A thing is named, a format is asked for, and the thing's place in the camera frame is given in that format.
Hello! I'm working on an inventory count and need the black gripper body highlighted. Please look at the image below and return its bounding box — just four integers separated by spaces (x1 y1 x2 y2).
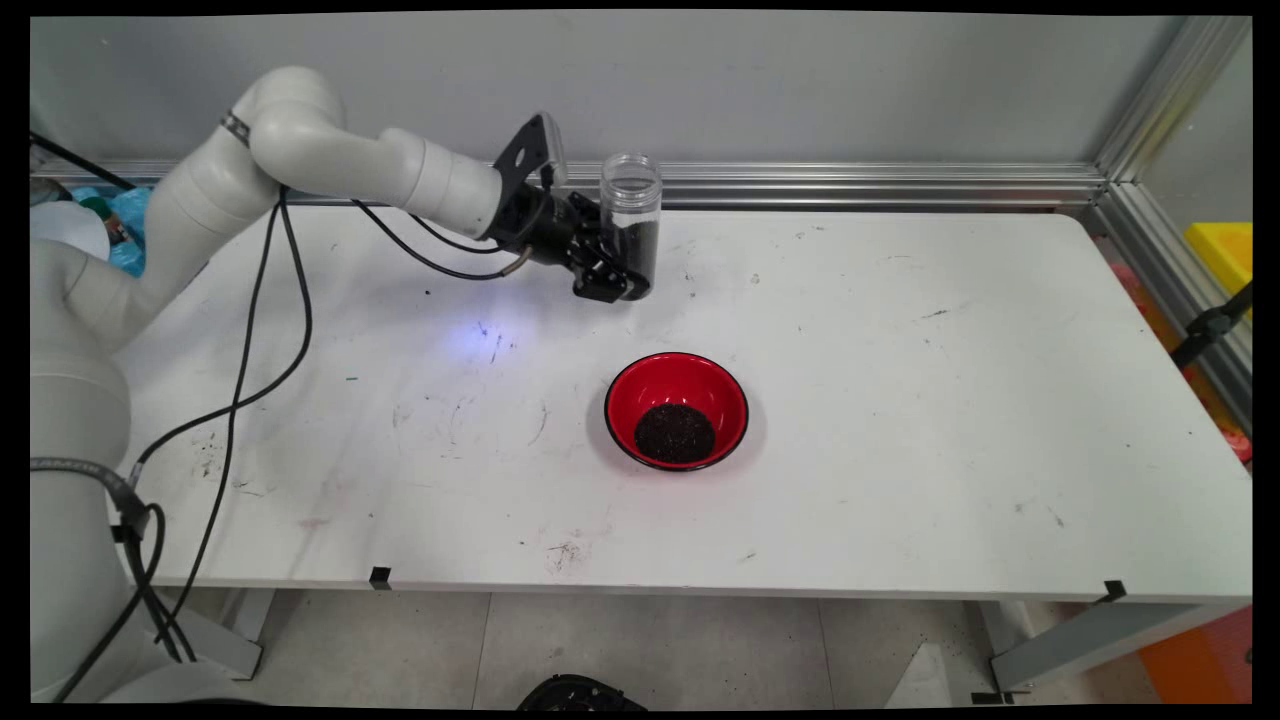
485 186 581 269

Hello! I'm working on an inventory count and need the clear jar of black granules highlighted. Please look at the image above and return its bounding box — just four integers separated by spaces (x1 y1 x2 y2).
599 152 663 301

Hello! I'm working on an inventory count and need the red bowl with black rim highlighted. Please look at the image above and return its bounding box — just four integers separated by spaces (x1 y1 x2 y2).
603 351 750 473

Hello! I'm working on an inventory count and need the black granules pile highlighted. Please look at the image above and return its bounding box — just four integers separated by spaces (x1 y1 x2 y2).
634 403 717 465

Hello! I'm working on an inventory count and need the blue plastic bag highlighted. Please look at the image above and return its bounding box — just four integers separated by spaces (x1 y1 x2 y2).
70 185 153 279

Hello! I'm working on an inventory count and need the black object on floor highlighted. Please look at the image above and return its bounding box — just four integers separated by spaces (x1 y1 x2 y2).
515 674 651 713

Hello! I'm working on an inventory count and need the small green red item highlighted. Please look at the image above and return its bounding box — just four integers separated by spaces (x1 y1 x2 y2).
80 195 126 246

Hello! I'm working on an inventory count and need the white round bottle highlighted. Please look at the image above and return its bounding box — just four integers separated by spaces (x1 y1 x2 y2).
30 203 111 263

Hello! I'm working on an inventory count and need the grey table leg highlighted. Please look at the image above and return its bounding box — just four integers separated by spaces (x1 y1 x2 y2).
135 587 276 681
975 600 1251 696

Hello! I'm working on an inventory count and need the black pole with clamp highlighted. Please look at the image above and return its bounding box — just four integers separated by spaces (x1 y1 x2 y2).
1170 282 1253 368

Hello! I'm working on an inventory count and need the yellow plastic box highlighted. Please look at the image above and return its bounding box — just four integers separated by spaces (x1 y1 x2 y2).
1184 222 1253 321

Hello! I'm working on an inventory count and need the orange box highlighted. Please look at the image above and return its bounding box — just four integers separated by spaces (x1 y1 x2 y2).
1135 605 1253 703

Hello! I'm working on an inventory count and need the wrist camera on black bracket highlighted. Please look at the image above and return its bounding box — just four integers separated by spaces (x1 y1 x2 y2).
492 112 569 191

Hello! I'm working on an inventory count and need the long aluminium frame rail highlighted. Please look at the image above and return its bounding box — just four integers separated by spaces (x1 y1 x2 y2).
30 160 1106 211

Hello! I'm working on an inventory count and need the black camera cable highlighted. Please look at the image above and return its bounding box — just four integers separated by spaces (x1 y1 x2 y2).
50 170 553 703

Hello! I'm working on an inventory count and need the black printed velcro strap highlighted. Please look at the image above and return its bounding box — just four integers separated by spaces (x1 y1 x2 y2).
30 457 151 541

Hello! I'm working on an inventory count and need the short aluminium frame rail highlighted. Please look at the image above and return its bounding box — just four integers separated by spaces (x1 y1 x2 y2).
1090 180 1253 441

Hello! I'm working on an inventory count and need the aluminium corner post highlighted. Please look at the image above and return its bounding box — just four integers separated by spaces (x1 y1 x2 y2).
1095 15 1253 186

